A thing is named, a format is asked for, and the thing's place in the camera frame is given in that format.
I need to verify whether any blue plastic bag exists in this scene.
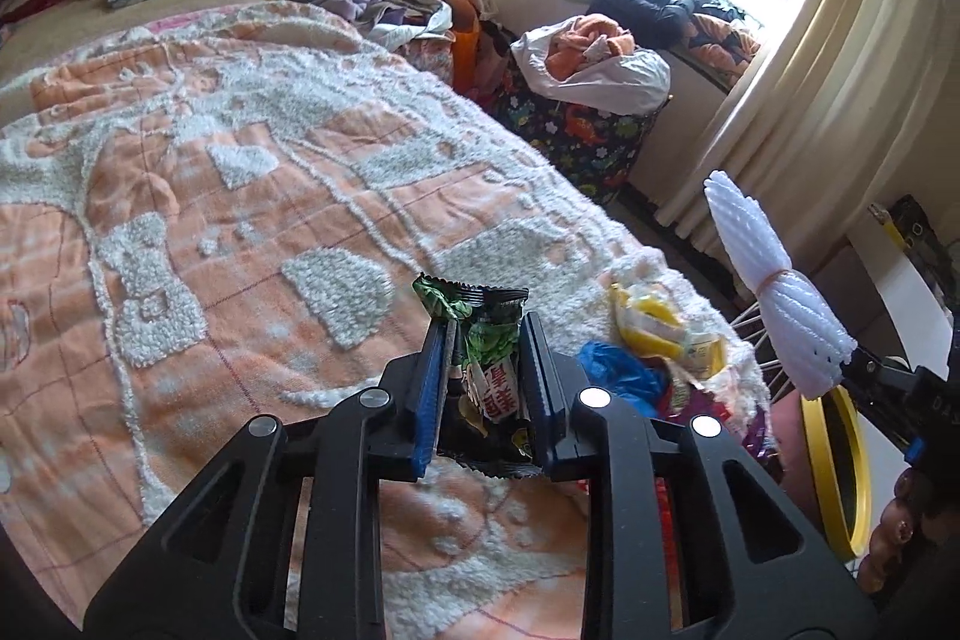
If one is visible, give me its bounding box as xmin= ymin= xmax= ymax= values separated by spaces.
xmin=577 ymin=341 xmax=671 ymax=417

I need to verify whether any white foam net sleeve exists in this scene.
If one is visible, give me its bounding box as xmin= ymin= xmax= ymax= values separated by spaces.
xmin=703 ymin=169 xmax=857 ymax=399

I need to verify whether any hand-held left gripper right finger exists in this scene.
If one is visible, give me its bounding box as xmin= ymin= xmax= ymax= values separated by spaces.
xmin=520 ymin=311 xmax=878 ymax=640

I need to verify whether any orange white tufted blanket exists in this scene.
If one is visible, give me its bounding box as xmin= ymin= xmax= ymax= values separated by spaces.
xmin=0 ymin=0 xmax=773 ymax=640

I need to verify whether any orange towel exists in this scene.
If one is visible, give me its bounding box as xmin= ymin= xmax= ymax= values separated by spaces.
xmin=546 ymin=14 xmax=638 ymax=79

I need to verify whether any white desk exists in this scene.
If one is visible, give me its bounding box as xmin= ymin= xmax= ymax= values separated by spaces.
xmin=814 ymin=205 xmax=955 ymax=360

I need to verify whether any yellow rimmed pink bin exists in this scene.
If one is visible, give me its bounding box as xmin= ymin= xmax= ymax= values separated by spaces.
xmin=772 ymin=385 xmax=875 ymax=562

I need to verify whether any yellow plastic wrapper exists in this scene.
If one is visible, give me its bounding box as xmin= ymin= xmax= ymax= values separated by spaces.
xmin=609 ymin=281 xmax=730 ymax=382

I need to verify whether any green snack packet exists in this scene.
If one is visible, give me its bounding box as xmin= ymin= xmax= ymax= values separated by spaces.
xmin=412 ymin=274 xmax=545 ymax=480

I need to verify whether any orange plaid cloth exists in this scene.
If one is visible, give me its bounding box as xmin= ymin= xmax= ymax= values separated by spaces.
xmin=684 ymin=8 xmax=764 ymax=77

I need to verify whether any white plastic bag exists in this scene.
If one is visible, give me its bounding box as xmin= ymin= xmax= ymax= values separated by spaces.
xmin=512 ymin=14 xmax=672 ymax=116

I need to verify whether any black yellow box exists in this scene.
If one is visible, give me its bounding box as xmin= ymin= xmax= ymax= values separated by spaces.
xmin=868 ymin=194 xmax=955 ymax=285

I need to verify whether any long cream curtain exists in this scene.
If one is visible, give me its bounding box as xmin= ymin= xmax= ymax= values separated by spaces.
xmin=660 ymin=0 xmax=960 ymax=304

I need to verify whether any dinosaur print laundry basket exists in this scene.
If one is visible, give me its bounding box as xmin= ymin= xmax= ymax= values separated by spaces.
xmin=495 ymin=62 xmax=665 ymax=206

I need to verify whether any orange plastic container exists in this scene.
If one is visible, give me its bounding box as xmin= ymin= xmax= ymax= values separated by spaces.
xmin=450 ymin=0 xmax=481 ymax=90

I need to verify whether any person's right hand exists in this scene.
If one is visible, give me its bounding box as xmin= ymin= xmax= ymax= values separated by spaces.
xmin=859 ymin=460 xmax=960 ymax=600

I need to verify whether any purple gold snack wrapper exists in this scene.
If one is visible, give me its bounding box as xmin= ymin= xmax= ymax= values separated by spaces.
xmin=667 ymin=381 xmax=785 ymax=483

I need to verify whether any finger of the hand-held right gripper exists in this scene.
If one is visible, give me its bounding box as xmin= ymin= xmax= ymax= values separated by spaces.
xmin=851 ymin=349 xmax=920 ymax=390
xmin=844 ymin=377 xmax=927 ymax=465

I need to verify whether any pink floral bag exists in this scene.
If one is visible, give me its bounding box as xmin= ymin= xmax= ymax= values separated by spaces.
xmin=409 ymin=36 xmax=455 ymax=88

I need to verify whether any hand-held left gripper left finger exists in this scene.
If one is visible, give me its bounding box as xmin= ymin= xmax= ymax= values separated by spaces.
xmin=82 ymin=317 xmax=458 ymax=640

